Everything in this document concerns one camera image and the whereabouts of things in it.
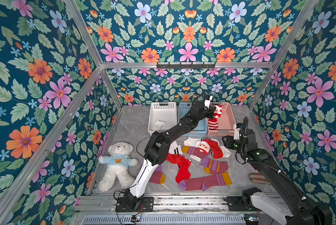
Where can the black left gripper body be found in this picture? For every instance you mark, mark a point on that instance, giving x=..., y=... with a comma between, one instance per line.
x=205, y=114

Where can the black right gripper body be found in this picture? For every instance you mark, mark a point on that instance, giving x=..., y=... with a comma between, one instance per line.
x=231, y=141

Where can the red white striped santa sock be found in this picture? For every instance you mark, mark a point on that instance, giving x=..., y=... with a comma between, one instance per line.
x=212, y=124

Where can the red santa face sock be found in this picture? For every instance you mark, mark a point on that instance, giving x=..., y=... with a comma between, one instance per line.
x=209, y=146

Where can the small white ankle sock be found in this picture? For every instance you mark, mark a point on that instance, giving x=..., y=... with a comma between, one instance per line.
x=158, y=125

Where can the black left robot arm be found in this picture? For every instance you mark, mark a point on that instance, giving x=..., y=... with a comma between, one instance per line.
x=157, y=148

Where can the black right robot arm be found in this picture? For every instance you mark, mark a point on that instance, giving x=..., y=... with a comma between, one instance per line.
x=300, y=209

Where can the light blue plastic basket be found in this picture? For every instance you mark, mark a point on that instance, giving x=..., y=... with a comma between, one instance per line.
x=200, y=130

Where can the pink plastic basket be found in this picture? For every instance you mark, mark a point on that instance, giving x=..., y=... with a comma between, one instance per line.
x=226, y=122

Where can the white plastic basket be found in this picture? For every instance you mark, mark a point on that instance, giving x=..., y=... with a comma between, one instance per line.
x=162, y=111

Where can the white sock far right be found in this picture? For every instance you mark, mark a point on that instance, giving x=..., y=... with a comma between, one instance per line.
x=226, y=152

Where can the white sock black stripes right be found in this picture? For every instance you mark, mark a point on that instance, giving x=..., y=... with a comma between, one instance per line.
x=192, y=142

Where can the white sock black stripes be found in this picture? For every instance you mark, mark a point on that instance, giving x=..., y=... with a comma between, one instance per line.
x=192, y=142
x=175, y=149

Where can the plaid beige pouch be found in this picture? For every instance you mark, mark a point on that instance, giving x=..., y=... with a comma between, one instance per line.
x=258, y=179

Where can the purple striped sock middle right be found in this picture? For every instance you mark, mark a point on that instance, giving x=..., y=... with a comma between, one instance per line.
x=212, y=166

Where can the purple striped sock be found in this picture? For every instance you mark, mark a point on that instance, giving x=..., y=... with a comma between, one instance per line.
x=212, y=166
x=158, y=177
x=194, y=151
x=204, y=183

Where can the purple striped sock upper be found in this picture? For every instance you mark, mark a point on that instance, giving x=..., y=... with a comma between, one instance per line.
x=194, y=151

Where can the white sock black stripes left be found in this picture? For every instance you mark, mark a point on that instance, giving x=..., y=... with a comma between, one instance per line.
x=175, y=149

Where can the purple striped sock bottom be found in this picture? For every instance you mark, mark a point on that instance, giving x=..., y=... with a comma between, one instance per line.
x=204, y=183

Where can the plain red sock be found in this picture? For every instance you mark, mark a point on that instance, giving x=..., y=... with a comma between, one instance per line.
x=183, y=166

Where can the purple striped sock left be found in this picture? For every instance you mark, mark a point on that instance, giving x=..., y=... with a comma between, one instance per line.
x=158, y=177

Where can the white teddy bear blue sweater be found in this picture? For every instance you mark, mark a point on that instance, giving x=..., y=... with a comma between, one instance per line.
x=118, y=161

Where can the black hook rail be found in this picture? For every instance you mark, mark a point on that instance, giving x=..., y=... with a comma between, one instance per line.
x=188, y=65

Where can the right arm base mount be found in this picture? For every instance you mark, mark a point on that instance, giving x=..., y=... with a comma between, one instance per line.
x=239, y=204

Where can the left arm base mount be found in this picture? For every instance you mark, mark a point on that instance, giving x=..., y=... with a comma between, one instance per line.
x=143, y=204

